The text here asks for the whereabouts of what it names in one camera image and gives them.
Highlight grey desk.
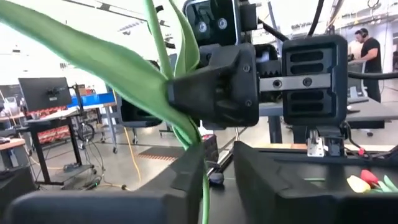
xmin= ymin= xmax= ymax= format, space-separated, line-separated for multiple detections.
xmin=259 ymin=98 xmax=398 ymax=144

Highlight dark office chair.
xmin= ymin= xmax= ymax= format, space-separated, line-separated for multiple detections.
xmin=119 ymin=60 xmax=175 ymax=146

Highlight black standing desk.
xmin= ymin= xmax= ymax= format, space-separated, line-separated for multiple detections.
xmin=23 ymin=107 xmax=97 ymax=187

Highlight black computer monitor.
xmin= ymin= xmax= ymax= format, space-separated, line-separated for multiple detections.
xmin=17 ymin=77 xmax=73 ymax=112

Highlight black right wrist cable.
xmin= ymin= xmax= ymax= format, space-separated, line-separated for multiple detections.
xmin=307 ymin=0 xmax=325 ymax=37

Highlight yellow artificial tulip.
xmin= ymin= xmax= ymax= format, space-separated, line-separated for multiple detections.
xmin=0 ymin=0 xmax=211 ymax=224
xmin=346 ymin=175 xmax=373 ymax=194

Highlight person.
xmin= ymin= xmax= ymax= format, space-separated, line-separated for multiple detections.
xmin=354 ymin=27 xmax=383 ymax=103

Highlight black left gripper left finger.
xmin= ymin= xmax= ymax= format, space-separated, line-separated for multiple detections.
xmin=2 ymin=142 xmax=206 ymax=224

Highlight blue storage bins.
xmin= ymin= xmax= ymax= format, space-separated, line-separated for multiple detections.
xmin=67 ymin=92 xmax=116 ymax=109

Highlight black and red tool case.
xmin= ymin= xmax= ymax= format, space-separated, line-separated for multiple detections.
xmin=201 ymin=133 xmax=220 ymax=164

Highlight black hazard-striped floor mat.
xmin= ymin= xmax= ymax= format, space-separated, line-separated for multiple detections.
xmin=136 ymin=146 xmax=187 ymax=162

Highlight black aluminium table frame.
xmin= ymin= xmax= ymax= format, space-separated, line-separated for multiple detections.
xmin=206 ymin=141 xmax=398 ymax=175

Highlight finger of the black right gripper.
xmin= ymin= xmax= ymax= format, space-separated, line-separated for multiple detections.
xmin=167 ymin=42 xmax=260 ymax=128

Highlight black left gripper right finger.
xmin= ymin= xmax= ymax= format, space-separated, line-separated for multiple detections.
xmin=233 ymin=141 xmax=398 ymax=224

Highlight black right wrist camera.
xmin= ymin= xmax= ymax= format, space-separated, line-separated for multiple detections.
xmin=183 ymin=0 xmax=259 ymax=47

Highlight red artificial tulip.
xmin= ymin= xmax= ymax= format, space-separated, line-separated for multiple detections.
xmin=359 ymin=169 xmax=398 ymax=193

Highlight yellow floor cable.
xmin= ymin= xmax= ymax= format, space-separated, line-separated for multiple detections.
xmin=123 ymin=126 xmax=142 ymax=183

